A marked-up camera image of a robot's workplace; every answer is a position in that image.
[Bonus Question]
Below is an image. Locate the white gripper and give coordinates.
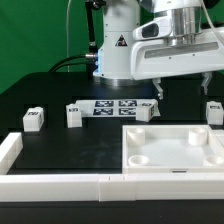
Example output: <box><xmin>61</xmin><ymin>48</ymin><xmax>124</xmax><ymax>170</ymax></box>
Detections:
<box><xmin>130</xmin><ymin>22</ymin><xmax>224</xmax><ymax>100</ymax></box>

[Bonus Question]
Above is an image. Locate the white square tabletop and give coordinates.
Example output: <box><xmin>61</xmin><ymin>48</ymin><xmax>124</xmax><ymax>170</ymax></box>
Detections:
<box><xmin>122</xmin><ymin>125</ymin><xmax>224</xmax><ymax>174</ymax></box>

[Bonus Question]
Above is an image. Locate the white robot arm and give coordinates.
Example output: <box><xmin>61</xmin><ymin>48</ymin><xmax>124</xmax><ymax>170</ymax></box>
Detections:
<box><xmin>85</xmin><ymin>0</ymin><xmax>224</xmax><ymax>87</ymax></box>

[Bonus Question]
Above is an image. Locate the white U-shaped obstacle fence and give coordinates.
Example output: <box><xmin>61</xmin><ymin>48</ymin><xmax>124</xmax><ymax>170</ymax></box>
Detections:
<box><xmin>0</xmin><ymin>132</ymin><xmax>224</xmax><ymax>202</ymax></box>

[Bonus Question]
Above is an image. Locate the white fiducial marker base plate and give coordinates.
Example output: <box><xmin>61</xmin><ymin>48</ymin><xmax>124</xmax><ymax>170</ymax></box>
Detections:
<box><xmin>76</xmin><ymin>99</ymin><xmax>160</xmax><ymax>117</ymax></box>

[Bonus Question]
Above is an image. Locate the black cable bundle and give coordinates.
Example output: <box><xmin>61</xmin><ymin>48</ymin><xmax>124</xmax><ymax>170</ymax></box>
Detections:
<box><xmin>48</xmin><ymin>54</ymin><xmax>98</xmax><ymax>73</ymax></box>

